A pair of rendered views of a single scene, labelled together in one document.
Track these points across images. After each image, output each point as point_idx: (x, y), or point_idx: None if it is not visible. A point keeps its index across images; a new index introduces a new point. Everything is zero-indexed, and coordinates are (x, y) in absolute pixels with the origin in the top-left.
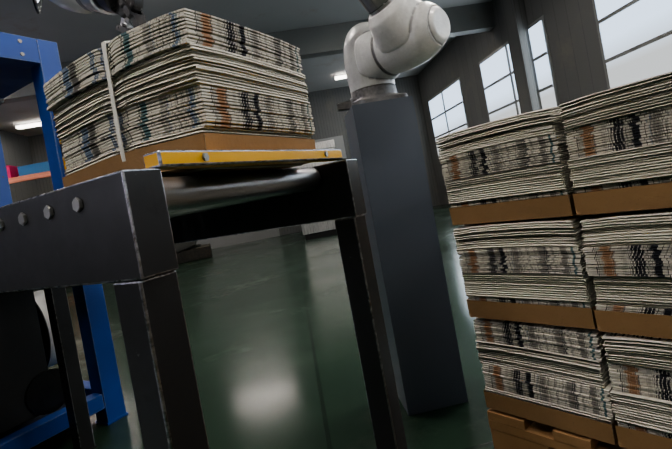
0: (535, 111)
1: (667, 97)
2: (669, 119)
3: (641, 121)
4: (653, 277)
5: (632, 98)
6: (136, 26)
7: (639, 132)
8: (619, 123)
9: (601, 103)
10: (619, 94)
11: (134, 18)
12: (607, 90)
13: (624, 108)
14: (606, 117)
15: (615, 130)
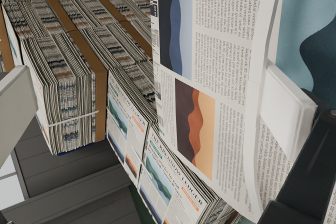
0: (155, 132)
1: (131, 86)
2: (141, 85)
3: (145, 94)
4: None
5: (135, 96)
6: (315, 167)
7: (151, 93)
8: (149, 100)
9: (141, 106)
10: (134, 101)
11: (284, 191)
12: (133, 104)
13: (141, 98)
14: (147, 103)
15: (153, 100)
